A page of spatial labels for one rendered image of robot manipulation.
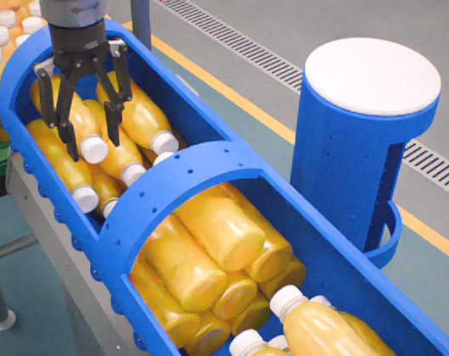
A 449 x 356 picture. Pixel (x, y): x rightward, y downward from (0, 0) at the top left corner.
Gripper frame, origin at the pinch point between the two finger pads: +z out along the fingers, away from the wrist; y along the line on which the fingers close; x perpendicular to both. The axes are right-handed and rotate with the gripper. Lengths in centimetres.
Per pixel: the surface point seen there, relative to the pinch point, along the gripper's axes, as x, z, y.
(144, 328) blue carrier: -33.3, 3.2, -8.8
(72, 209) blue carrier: -11.7, 1.7, -8.5
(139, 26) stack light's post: 64, 25, 40
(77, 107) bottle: 7.5, 0.0, 0.9
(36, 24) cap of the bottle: 44.3, 4.7, 7.2
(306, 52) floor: 144, 116, 170
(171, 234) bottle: -24.6, -0.4, 0.0
